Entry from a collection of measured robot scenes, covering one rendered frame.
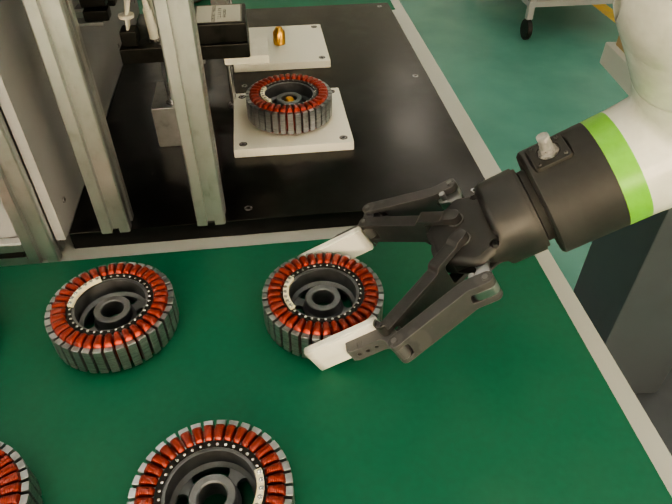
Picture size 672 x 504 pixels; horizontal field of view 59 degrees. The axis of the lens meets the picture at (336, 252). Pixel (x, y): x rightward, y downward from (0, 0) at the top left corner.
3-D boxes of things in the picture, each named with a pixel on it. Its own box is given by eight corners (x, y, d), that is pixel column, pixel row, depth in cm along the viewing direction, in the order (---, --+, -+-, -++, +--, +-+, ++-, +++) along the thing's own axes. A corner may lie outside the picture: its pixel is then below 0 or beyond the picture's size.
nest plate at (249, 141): (338, 94, 86) (338, 86, 85) (354, 149, 75) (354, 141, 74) (234, 101, 85) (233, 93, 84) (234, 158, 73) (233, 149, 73)
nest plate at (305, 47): (320, 30, 104) (320, 23, 103) (330, 67, 93) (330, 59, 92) (234, 35, 102) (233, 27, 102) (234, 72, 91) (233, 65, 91)
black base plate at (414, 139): (387, 13, 116) (387, 1, 114) (493, 214, 69) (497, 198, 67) (141, 25, 111) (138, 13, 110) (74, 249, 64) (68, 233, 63)
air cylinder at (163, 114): (202, 116, 81) (195, 78, 78) (199, 144, 76) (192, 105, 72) (164, 118, 81) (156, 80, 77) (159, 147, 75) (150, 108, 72)
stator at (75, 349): (203, 307, 57) (197, 280, 55) (125, 395, 50) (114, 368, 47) (113, 272, 61) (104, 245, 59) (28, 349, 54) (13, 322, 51)
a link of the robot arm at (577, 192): (641, 253, 48) (595, 186, 55) (610, 148, 41) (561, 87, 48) (568, 283, 50) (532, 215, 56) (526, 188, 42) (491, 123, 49)
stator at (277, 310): (374, 272, 61) (375, 245, 59) (390, 359, 53) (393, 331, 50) (265, 278, 60) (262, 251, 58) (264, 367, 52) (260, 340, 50)
